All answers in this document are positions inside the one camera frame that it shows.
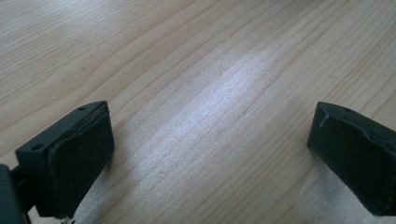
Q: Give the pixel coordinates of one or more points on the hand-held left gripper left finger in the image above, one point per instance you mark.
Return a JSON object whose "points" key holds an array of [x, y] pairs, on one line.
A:
{"points": [[74, 161]]}

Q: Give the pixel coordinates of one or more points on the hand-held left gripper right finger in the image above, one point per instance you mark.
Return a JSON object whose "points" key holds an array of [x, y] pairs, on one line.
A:
{"points": [[358, 155]]}

